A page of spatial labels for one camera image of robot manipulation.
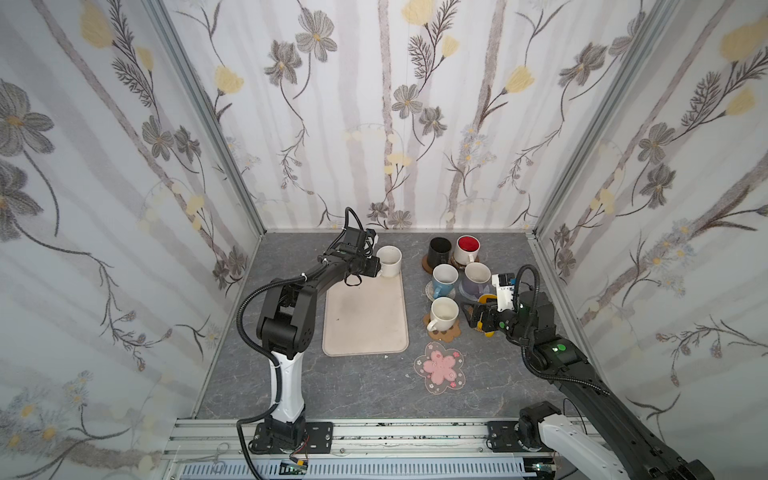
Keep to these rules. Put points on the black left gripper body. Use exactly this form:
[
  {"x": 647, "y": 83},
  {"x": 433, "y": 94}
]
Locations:
[{"x": 369, "y": 264}]

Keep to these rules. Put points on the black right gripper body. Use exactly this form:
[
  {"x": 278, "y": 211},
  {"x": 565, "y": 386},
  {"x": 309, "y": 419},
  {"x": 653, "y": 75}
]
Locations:
[{"x": 488, "y": 318}]

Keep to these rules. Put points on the yellow mug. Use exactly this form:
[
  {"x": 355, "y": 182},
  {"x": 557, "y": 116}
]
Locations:
[{"x": 487, "y": 299}]

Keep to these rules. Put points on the blue grey woven coaster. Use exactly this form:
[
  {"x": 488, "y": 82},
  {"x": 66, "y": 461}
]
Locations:
[{"x": 465, "y": 294}]

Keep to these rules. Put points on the plain white mug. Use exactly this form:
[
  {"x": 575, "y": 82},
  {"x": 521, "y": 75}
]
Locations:
[{"x": 443, "y": 315}]

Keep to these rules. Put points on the lavender mug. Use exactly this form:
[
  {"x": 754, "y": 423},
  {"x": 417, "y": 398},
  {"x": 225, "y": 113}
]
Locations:
[{"x": 477, "y": 281}]

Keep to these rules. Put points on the white speckled cup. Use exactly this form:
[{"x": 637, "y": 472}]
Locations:
[{"x": 390, "y": 258}]

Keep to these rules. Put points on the brown paw coaster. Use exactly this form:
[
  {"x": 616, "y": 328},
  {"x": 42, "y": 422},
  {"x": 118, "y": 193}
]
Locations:
[{"x": 447, "y": 333}]

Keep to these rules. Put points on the white mug blue handle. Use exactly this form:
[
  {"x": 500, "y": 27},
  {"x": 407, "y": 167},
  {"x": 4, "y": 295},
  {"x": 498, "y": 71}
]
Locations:
[{"x": 444, "y": 279}]

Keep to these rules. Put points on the woven multicolour round coaster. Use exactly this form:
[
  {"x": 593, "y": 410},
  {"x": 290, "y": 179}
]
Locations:
[{"x": 429, "y": 292}]

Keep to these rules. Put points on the pink flower coaster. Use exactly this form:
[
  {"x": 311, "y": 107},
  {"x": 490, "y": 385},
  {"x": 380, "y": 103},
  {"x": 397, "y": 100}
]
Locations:
[{"x": 441, "y": 369}]

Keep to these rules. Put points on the white mug red inside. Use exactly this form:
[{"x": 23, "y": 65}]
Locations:
[{"x": 466, "y": 248}]

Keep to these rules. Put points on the brown cork round coaster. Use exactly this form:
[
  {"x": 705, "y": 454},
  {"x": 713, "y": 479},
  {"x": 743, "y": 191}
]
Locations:
[{"x": 425, "y": 265}]

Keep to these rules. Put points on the black ceramic mug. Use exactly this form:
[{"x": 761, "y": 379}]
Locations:
[{"x": 439, "y": 252}]

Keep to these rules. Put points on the beige serving tray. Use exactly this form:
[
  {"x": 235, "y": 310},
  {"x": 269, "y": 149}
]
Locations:
[{"x": 367, "y": 319}]

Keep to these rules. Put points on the dark brown glossy coaster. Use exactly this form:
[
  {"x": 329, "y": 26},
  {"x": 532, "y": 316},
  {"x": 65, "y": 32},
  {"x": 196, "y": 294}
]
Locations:
[{"x": 461, "y": 266}]

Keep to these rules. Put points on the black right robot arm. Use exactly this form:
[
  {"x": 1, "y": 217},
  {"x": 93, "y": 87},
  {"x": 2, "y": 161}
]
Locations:
[{"x": 628, "y": 448}]

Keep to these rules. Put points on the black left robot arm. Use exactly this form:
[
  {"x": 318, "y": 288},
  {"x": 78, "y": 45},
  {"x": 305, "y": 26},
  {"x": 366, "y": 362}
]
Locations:
[{"x": 286, "y": 324}]

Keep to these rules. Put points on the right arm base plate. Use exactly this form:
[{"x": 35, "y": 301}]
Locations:
[{"x": 502, "y": 436}]

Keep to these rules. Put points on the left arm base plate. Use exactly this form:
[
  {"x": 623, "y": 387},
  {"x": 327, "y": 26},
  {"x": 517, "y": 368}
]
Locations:
[{"x": 273, "y": 437}]

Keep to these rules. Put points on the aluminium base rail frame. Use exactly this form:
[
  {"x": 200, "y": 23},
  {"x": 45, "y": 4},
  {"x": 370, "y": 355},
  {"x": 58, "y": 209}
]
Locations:
[{"x": 448, "y": 448}]

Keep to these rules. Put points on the aluminium corner post left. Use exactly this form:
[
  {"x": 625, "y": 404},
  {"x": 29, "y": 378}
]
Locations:
[{"x": 196, "y": 94}]

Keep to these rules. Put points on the aluminium corner post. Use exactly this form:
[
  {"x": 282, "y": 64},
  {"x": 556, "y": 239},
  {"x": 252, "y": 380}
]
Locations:
[
  {"x": 196, "y": 94},
  {"x": 649, "y": 33}
]

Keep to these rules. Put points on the aluminium corner post right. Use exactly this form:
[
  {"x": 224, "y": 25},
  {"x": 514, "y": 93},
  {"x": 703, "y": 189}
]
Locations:
[{"x": 649, "y": 33}]

